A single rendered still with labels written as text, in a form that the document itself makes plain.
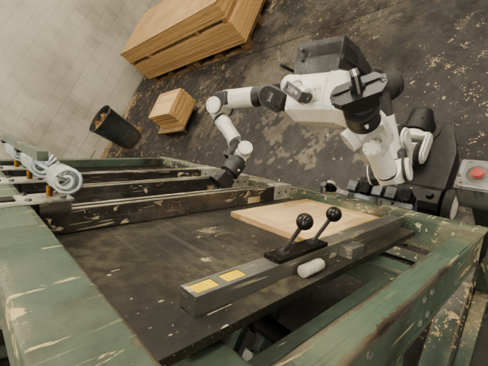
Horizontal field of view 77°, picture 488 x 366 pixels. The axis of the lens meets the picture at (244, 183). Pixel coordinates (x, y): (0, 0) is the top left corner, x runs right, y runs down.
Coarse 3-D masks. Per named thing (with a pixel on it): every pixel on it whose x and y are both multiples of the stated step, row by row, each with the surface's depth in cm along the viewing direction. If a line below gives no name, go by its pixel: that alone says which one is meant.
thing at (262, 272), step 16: (368, 224) 104; (384, 224) 106; (400, 224) 117; (336, 240) 86; (352, 240) 90; (368, 240) 98; (304, 256) 74; (320, 256) 79; (224, 272) 62; (256, 272) 63; (272, 272) 66; (288, 272) 70; (224, 288) 57; (240, 288) 60; (256, 288) 63; (192, 304) 53; (208, 304) 55; (224, 304) 57
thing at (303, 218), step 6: (300, 216) 65; (306, 216) 65; (300, 222) 65; (306, 222) 64; (312, 222) 65; (300, 228) 66; (306, 228) 65; (294, 234) 68; (288, 240) 70; (288, 246) 70; (276, 252) 71; (282, 252) 70; (288, 252) 71
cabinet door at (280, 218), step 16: (256, 208) 123; (272, 208) 125; (288, 208) 128; (304, 208) 130; (320, 208) 132; (256, 224) 106; (272, 224) 103; (288, 224) 105; (320, 224) 108; (336, 224) 108; (352, 224) 110
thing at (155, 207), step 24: (24, 192) 84; (48, 192) 84; (192, 192) 119; (216, 192) 122; (240, 192) 131; (264, 192) 142; (288, 192) 154; (48, 216) 83; (72, 216) 87; (96, 216) 92; (120, 216) 97; (144, 216) 102; (168, 216) 109
